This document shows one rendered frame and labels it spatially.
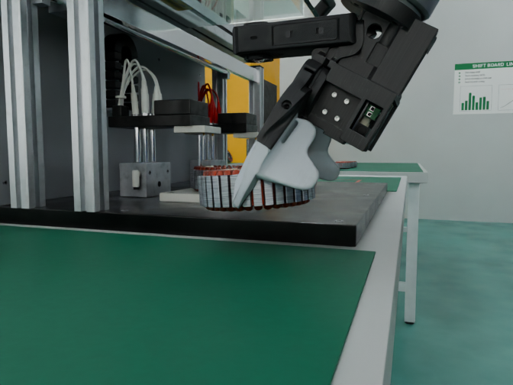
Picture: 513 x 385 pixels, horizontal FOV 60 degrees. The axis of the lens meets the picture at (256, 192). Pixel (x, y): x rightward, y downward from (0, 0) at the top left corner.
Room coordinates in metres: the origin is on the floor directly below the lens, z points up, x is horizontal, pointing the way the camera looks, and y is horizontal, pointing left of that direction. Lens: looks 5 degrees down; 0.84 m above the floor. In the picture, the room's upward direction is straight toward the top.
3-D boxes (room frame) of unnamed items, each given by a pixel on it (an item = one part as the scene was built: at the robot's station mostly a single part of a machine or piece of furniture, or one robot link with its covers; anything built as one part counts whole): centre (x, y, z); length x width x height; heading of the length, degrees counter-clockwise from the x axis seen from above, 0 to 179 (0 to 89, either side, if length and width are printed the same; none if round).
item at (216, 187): (0.43, 0.00, 0.81); 0.11 x 0.11 x 0.04
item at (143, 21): (0.83, 0.10, 1.03); 0.62 x 0.01 x 0.03; 161
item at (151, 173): (0.73, 0.18, 0.80); 0.07 x 0.05 x 0.06; 161
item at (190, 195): (0.69, 0.05, 0.78); 0.15 x 0.15 x 0.01; 71
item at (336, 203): (0.81, 0.02, 0.76); 0.64 x 0.47 x 0.02; 161
